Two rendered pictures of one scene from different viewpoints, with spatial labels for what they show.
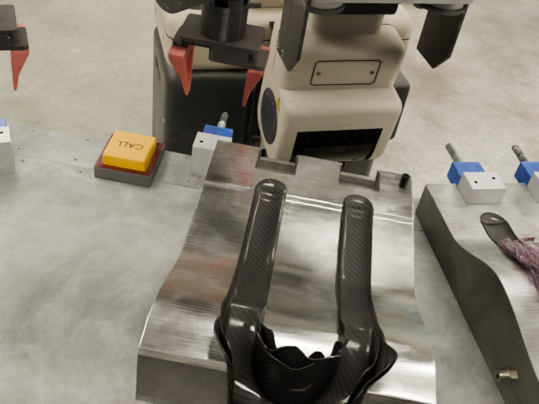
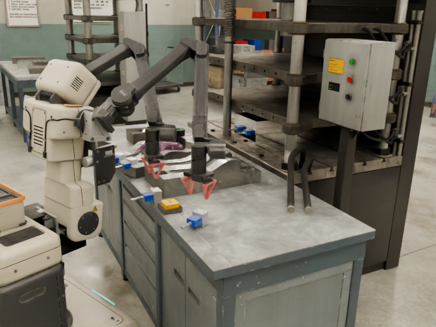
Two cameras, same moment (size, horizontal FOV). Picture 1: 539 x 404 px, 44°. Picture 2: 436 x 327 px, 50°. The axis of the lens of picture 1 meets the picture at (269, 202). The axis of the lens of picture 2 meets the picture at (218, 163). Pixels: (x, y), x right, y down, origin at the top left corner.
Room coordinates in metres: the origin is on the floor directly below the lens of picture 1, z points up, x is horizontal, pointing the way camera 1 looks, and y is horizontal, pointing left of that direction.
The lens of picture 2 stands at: (1.41, 1.84, 1.59)
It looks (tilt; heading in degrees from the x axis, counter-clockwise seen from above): 18 degrees down; 241
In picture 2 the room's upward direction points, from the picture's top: 1 degrees clockwise
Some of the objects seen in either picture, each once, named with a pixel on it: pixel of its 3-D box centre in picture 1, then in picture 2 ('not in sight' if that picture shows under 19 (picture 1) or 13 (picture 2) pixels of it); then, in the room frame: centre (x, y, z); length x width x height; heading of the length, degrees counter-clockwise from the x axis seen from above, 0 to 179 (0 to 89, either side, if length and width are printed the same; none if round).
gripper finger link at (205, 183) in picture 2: not in sight; (204, 186); (0.68, 0.41, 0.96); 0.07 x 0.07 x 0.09; 26
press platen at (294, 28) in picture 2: not in sight; (290, 35); (-0.44, -0.60, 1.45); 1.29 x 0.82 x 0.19; 89
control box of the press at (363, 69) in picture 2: not in sight; (342, 186); (-0.24, 0.19, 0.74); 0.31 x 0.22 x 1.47; 89
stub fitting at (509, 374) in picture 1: (505, 375); not in sight; (0.44, -0.28, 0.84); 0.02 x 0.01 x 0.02; 106
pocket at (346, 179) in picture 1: (356, 187); not in sight; (0.68, -0.11, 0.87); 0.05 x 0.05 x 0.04; 89
